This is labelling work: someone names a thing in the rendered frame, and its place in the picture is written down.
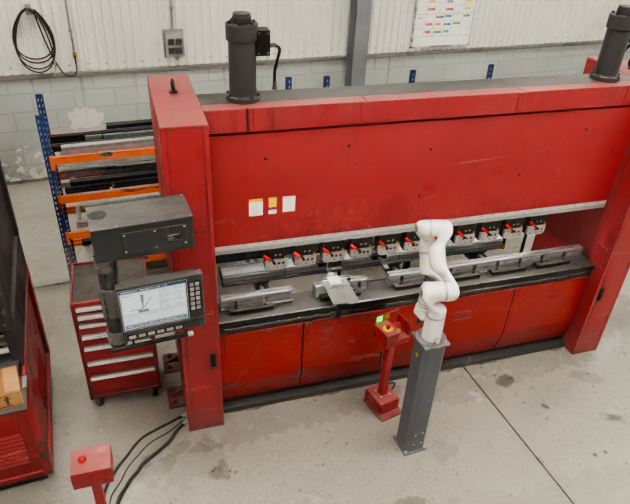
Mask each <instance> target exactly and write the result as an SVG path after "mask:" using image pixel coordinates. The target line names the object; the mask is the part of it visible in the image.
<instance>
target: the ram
mask: <svg viewBox="0 0 630 504"><path fill-rule="evenodd" d="M629 136H630V105H622V106H608V107H594V108H580V109H566V110H552V111H538V112H524V113H519V112H518V113H509V114H495V115H481V116H467V117H453V118H439V119H424V120H410V121H396V122H382V123H368V124H365V123H364V124H354V125H340V126H326V127H312V128H298V129H284V130H270V131H256V132H242V133H228V134H213V135H209V144H210V163H211V182H212V202H213V221H214V240H215V248H218V247H226V246H234V245H242V244H251V243H259V242H267V241H275V240H284V239H292V238H300V237H308V236H316V235H325V234H333V233H341V232H349V231H358V230H366V229H374V228H382V227H391V226H399V225H407V224H415V223H417V222H418V221H420V220H438V219H441V220H448V219H456V218H465V217H473V216H481V215H489V214H498V213H506V212H514V211H522V210H531V209H539V208H547V207H555V206H564V205H572V204H580V203H588V202H597V201H605V200H607V198H608V195H609V192H610V189H611V187H612V184H613V181H614V178H615V175H616V173H617V170H618V167H619V164H620V161H621V159H622V156H623V153H624V150H625V147H626V145H627V142H628V139H629ZM293 195H296V204H295V211H291V212H282V197H283V196H293ZM272 197H277V204H276V207H269V198H272ZM253 199H263V215H257V216H249V200H253ZM604 206H605V204H601V205H593V206H585V207H577V208H569V209H560V210H552V211H544V212H536V213H528V214H520V215H512V216H504V217H496V218H487V219H479V220H471V221H463V222H455V223H451V224H452V225H453V226H458V225H466V224H474V223H482V222H490V221H498V220H506V219H514V218H522V217H530V216H538V215H546V214H554V213H562V212H570V211H578V210H586V209H594V208H602V207H604ZM269 209H276V213H275V214H269ZM410 231H415V227H414V228H406V229H398V230H390V231H382V232H374V233H366V234H358V235H350V236H342V237H333V238H325V239H317V240H309V241H301V242H293V243H285V244H277V245H269V246H260V247H252V248H244V249H236V250H228V251H220V252H215V256H218V255H226V254H234V253H242V252H250V251H258V250H266V249H274V248H282V247H290V246H298V245H306V244H314V243H322V242H330V241H338V240H346V239H354V238H362V237H370V236H378V235H386V234H394V233H402V232H410Z"/></svg>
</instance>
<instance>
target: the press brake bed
mask: <svg viewBox="0 0 630 504"><path fill-rule="evenodd" d="M591 272H592V270H589V271H583V272H576V273H570V274H564V275H557V276H551V277H545V278H538V279H532V280H526V281H519V282H513V283H507V284H500V285H494V286H488V287H481V288H475V289H468V290H462V291H459V292H460V294H459V297H458V298H457V299H456V300H454V301H448V302H440V303H442V304H444V305H445V306H446V309H447V312H446V317H445V322H444V327H443V331H442V332H443V333H444V334H445V335H446V339H447V340H448V341H449V343H450V346H449V347H445V351H444V355H443V360H442V364H441V369H440V371H442V370H447V369H453V368H459V367H464V366H469V365H473V364H479V363H483V362H489V361H494V360H499V359H504V358H509V357H515V356H520V355H525V354H530V353H536V352H541V351H546V350H550V349H555V348H560V347H564V346H565V342H564V341H563V340H562V339H561V337H562V335H564V333H565V332H566V330H567V329H568V328H569V326H570V325H571V323H572V322H573V321H574V318H575V315H576V313H577V310H578V307H579V305H580V302H581V299H582V297H583V294H584V291H585V289H586V286H587V283H588V280H589V278H590V274H591ZM418 298H419V297H418ZM418 298H411V299H405V300H399V301H392V302H386V303H380V304H373V305H367V306H361V307H354V308H348V309H342V316H341V318H336V317H335V316H336V310H335V311H329V312H323V313H316V314H310V315H304V316H297V317H291V318H285V319H278V320H272V321H266V322H259V323H253V324H247V325H240V326H234V327H228V328H221V329H219V336H220V355H221V374H222V393H223V412H224V413H229V412H234V411H238V410H244V409H249V408H254V407H259V406H263V405H269V404H275V403H280V402H285V401H290V400H296V399H301V398H305V397H310V396H315V395H320V394H326V393H331V392H336V391H341V390H345V389H351V388H356V387H362V386H367V385H372V384H377V383H379V379H380V372H381V370H380V369H379V367H378V364H379V358H380V352H381V351H383V352H384V347H383V346H382V345H381V344H380V343H379V342H378V341H377V340H376V339H375V338H374V337H373V332H374V324H375V317H376V316H379V315H382V314H385V313H387V312H390V311H393V310H396V309H399V311H398V312H399V313H400V314H401V315H402V316H403V317H404V318H405V319H406V320H407V321H408V322H409V323H410V324H411V325H412V326H411V331H410V336H409V341H407V342H405V343H402V344H400V345H397V346H395V347H394V354H393V360H392V366H391V372H390V378H389V381H393V380H398V379H403V378H408V372H409V367H410V362H411V356H412V351H413V345H414V340H415V338H414V337H413V335H412V332H413V331H417V330H419V329H420V328H423V325H424V321H422V323H421V324H419V325H417V324H416V322H417V316H416V314H415V313H414V308H415V305H416V303H417V302H418ZM470 310H472V312H471V316H470V317H472V318H471V319H467V320H461V321H455V322H454V321H453V317H454V313H458V312H464V311H470Z"/></svg>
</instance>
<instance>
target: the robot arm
mask: <svg viewBox="0 0 630 504"><path fill-rule="evenodd" d="M415 232H416V234H417V236H418V237H420V273H421V274H423V275H427V276H430V277H432V278H434V279H435V281H436V282H424V283H423V284H422V285H421V287H420V289H419V294H420V295H419V298H418V302H417V303H416V305H415V308H414V313H415V314H416V316H417V322H416V324H417V325H419V324H421V323H422V321H424V325H423V328H420V329H419V330H418V331H417V332H416V339H417V341H418V342H419V343H420V344H421V345H423V346H425V347H428V348H440V347H442V346H444V345H445V343H446V340H447V339H446V335H445V334H444V333H443V332H442V331H443V327H444V322H445V317H446V312H447V309H446V306H445V305H444V304H442V303H440V302H448V301H454V300H456V299H457V298H458V297H459V294H460V292H459V287H458V284H457V283H456V281H455V279H454V278H453V276H452V275H451V273H450V272H449V270H448V267H447V263H446V254H445V246H446V243H447V241H448V240H449V238H450V237H451V236H452V234H453V225H452V224H451V222H450V221H448V220H441V219H438V220H420V221H418V222H417V223H416V224H415ZM435 236H437V241H436V242H435V243H434V238H435Z"/></svg>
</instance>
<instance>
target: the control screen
mask: <svg viewBox="0 0 630 504"><path fill-rule="evenodd" d="M119 298H120V304H121V310H122V316H123V322H124V328H125V331H126V330H130V329H135V328H140V327H145V326H149V325H154V324H159V323H163V322H168V321H173V320H178V319H182V318H187V317H188V308H187V296H186V285H185V280H182V281H177V282H172V283H166V284H161V285H156V286H151V287H146V288H140V289H135V290H130V291H125V292H119ZM140 316H142V318H143V319H141V320H136V317H140Z"/></svg>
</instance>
